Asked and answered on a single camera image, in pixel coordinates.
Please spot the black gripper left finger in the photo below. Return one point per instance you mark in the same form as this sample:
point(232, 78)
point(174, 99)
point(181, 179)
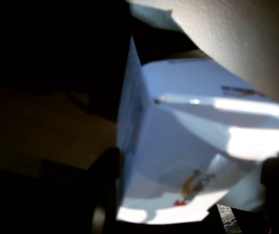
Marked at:
point(105, 185)

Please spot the white servo box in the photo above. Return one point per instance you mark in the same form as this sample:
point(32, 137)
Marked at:
point(178, 146)

